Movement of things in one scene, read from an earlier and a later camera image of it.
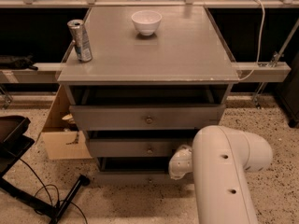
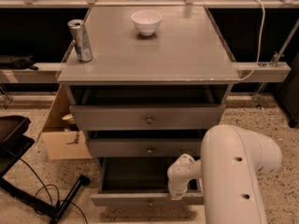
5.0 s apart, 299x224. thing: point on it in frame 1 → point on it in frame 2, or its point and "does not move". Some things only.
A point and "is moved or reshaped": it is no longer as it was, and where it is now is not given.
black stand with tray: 14,143 does not move
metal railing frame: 50,71 does not move
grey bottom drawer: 118,171 is moved or reshaped
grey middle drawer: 136,147 does not move
